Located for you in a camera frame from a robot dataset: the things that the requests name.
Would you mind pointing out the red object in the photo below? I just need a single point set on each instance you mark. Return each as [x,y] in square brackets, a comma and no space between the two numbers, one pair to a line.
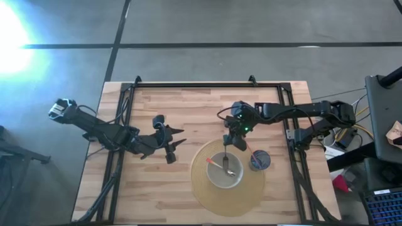
[340,183]

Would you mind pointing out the black pole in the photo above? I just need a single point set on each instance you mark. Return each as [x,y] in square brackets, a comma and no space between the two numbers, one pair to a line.
[391,78]

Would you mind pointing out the white power adapter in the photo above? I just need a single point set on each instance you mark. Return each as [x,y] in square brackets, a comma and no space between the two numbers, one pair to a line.
[331,152]

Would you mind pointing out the black aluminium table frame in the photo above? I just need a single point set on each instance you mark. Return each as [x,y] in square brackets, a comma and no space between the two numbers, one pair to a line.
[204,84]

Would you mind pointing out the grey cart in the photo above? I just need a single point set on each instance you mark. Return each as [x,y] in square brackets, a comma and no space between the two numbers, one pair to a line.
[384,125]

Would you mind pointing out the red plastic straw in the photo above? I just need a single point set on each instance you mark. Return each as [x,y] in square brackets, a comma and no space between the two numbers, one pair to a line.
[252,153]

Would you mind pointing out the round tan woven placemat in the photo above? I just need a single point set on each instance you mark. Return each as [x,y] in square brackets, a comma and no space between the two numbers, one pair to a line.
[226,202]

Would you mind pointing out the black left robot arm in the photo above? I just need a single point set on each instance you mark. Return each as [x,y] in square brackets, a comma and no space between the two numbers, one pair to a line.
[94,127]

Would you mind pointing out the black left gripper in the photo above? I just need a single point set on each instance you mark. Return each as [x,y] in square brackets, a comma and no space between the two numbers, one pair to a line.
[152,141]

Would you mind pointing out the grey round bowl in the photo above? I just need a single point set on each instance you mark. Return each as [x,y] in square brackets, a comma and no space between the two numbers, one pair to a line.
[218,177]

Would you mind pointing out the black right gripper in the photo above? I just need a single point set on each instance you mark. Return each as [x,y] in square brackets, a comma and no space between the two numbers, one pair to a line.
[237,128]

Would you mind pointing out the black tripod stand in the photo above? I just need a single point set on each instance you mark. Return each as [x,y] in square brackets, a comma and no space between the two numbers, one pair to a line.
[19,153]

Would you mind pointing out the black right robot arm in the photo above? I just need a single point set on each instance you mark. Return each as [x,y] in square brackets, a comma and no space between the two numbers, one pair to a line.
[289,110]

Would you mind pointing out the blue grid crate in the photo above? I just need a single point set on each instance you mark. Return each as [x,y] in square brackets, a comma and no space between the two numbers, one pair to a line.
[384,208]

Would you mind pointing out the brown paper bag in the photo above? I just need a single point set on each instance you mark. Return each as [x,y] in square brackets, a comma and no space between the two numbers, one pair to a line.
[394,133]

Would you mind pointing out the black table beam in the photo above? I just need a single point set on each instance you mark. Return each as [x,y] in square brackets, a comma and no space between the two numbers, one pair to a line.
[351,157]

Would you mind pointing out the black power brick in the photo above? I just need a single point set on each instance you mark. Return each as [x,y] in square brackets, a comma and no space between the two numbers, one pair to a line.
[345,139]

